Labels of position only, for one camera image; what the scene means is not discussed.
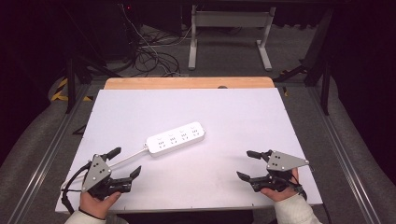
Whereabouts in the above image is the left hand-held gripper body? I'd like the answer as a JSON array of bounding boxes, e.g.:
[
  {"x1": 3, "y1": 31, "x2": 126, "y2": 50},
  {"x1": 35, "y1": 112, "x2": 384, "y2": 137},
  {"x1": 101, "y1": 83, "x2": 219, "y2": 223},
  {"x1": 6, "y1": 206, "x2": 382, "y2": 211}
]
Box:
[{"x1": 81, "y1": 153, "x2": 134, "y2": 201}]

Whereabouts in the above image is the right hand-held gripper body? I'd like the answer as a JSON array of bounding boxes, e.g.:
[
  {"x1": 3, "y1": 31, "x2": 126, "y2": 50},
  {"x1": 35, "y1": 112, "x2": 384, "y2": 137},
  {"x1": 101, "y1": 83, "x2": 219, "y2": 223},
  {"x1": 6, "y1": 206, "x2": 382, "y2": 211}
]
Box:
[{"x1": 251, "y1": 149, "x2": 310, "y2": 193}]

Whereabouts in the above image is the person's right hand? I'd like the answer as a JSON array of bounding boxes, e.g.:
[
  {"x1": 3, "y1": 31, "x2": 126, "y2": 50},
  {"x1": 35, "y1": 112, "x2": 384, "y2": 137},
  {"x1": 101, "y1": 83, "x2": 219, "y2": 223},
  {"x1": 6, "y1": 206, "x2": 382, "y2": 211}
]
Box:
[{"x1": 260, "y1": 167, "x2": 301, "y2": 203}]

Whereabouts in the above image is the person's left hand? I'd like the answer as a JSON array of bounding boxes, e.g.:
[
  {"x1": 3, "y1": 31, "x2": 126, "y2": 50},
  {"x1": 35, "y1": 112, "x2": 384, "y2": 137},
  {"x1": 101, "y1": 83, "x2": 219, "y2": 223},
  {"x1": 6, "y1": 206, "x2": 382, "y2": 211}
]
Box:
[{"x1": 78, "y1": 189, "x2": 122, "y2": 220}]

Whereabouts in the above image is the white power strip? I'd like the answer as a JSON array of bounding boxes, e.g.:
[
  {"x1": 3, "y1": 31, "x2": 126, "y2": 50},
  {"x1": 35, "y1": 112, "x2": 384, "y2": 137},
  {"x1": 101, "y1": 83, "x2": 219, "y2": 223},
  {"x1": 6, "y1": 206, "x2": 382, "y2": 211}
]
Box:
[{"x1": 146, "y1": 120, "x2": 206, "y2": 158}]

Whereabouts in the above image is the white board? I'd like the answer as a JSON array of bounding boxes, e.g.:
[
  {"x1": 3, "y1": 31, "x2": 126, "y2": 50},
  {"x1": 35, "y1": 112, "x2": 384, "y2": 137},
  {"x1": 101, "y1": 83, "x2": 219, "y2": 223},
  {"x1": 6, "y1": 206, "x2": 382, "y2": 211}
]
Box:
[{"x1": 54, "y1": 88, "x2": 324, "y2": 215}]

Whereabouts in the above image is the yellow black striped tape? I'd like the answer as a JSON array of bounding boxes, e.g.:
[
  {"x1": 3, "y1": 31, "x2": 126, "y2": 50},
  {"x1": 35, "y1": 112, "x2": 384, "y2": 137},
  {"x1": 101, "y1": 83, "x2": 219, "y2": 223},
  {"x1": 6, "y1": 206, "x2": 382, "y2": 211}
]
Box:
[{"x1": 50, "y1": 77, "x2": 94, "y2": 103}]

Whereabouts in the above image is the black tripod stand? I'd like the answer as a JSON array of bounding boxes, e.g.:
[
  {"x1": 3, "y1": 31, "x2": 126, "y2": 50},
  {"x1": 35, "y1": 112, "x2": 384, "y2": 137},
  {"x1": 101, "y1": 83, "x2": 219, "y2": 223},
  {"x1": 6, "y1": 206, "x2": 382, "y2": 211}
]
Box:
[{"x1": 63, "y1": 55, "x2": 123, "y2": 115}]

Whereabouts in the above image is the black metal stand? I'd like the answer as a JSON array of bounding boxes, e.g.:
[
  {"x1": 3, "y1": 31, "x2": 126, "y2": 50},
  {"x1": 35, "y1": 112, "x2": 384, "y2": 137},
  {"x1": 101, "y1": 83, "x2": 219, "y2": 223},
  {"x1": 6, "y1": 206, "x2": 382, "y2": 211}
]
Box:
[{"x1": 273, "y1": 8, "x2": 334, "y2": 117}]

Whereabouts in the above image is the dark computer case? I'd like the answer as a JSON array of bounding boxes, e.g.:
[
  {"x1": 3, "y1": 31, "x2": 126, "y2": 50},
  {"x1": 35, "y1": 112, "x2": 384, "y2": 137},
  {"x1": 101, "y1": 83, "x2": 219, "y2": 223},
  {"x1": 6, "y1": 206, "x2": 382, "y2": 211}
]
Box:
[{"x1": 101, "y1": 2, "x2": 142, "y2": 62}]

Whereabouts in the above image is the white power strip cable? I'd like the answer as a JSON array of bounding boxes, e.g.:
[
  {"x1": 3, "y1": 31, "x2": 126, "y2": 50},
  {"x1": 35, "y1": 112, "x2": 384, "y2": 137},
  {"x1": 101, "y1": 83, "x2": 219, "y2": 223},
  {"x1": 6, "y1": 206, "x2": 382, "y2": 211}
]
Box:
[{"x1": 60, "y1": 147, "x2": 149, "y2": 191}]

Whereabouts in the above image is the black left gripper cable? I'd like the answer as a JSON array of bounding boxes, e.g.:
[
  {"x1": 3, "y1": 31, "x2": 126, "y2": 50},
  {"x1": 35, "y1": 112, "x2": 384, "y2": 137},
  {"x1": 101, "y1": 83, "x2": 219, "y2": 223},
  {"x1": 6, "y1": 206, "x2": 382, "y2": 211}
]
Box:
[{"x1": 61, "y1": 161, "x2": 93, "y2": 216}]

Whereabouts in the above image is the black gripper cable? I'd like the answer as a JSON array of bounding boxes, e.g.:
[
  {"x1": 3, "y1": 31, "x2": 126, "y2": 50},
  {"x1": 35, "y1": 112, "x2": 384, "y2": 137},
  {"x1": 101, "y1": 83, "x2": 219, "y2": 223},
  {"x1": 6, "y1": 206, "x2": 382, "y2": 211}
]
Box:
[
  {"x1": 289, "y1": 173, "x2": 333, "y2": 224},
  {"x1": 61, "y1": 161, "x2": 93, "y2": 216}
]

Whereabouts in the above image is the aluminium rail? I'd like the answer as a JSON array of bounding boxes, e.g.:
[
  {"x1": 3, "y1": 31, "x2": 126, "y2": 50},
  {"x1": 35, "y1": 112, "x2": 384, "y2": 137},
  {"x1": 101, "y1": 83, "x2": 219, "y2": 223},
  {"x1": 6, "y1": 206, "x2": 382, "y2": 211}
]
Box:
[
  {"x1": 306, "y1": 84, "x2": 383, "y2": 224},
  {"x1": 6, "y1": 83, "x2": 92, "y2": 224}
]

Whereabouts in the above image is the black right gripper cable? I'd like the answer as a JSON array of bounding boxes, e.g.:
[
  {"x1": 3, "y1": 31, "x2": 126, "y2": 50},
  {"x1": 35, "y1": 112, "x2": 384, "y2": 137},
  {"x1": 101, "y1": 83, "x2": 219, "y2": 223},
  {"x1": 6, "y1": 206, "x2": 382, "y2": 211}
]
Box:
[{"x1": 289, "y1": 173, "x2": 333, "y2": 224}]

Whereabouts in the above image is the bundle of floor cables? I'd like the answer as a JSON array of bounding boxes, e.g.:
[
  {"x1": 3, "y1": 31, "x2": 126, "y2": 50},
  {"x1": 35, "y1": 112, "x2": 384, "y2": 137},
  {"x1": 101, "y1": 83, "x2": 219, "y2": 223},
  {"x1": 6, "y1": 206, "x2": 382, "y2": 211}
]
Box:
[{"x1": 119, "y1": 3, "x2": 191, "y2": 78}]

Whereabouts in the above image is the white metal stand frame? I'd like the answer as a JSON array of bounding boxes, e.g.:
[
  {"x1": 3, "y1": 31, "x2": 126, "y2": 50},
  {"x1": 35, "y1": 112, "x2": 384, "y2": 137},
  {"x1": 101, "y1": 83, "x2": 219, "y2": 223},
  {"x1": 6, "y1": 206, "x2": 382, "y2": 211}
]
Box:
[{"x1": 187, "y1": 4, "x2": 277, "y2": 72}]

